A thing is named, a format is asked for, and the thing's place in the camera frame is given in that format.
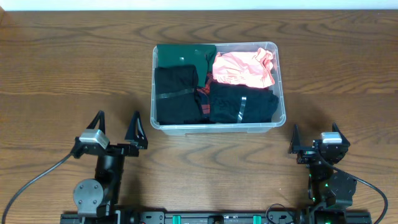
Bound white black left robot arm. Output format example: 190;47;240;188
60;111;148;224

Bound dark navy garment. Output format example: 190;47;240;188
209;83;279;124

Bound clear plastic storage bin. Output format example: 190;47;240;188
150;42;287;135

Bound red navy plaid shirt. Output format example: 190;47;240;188
197;72;214;123

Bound pink garment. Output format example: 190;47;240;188
212;47;275;88

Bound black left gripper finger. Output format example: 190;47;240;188
124;111;148;149
87;110;106;134

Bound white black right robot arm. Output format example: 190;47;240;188
289;124;371;224

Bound black garment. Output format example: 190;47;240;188
154;65;202;125

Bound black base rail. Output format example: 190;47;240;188
60;211;373;224

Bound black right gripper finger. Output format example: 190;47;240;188
289;124;302;154
332;123;350;145

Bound dark green garment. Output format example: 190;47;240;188
157;44;217;87

